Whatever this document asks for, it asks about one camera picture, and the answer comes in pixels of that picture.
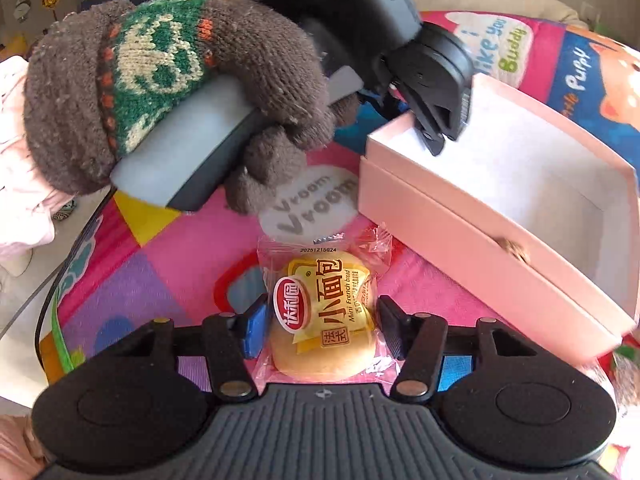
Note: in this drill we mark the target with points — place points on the brown knitted gloved left hand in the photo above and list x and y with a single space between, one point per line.
102 79

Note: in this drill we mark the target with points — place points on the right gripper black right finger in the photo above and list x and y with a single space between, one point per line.
418 341

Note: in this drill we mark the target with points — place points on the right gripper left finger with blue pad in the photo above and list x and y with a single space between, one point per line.
229 340

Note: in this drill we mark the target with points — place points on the pink cardboard box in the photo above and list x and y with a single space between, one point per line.
529 212

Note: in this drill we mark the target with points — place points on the colourful cartoon play mat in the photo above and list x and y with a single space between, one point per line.
134 400

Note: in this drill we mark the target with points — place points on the pink jacket sleeve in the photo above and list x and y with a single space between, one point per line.
27 199

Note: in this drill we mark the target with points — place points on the mini french bread packet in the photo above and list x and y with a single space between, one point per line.
325 327

